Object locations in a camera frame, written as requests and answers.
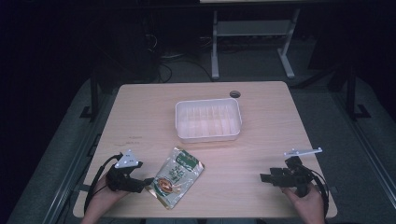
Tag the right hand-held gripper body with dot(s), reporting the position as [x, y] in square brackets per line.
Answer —
[294, 175]

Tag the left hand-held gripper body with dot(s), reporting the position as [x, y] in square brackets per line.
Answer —
[124, 182]

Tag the green and white food packet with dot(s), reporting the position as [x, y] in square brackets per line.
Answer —
[176, 179]

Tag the white plastic tray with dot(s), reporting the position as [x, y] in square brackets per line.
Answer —
[208, 121]

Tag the person's left hand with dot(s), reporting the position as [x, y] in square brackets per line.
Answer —
[107, 196]

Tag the person's right hand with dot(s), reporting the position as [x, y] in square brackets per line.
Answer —
[306, 203]

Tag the black metal stand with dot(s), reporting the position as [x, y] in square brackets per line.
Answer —
[351, 93]
[94, 99]

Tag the white metal stand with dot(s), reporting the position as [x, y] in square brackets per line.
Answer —
[252, 28]

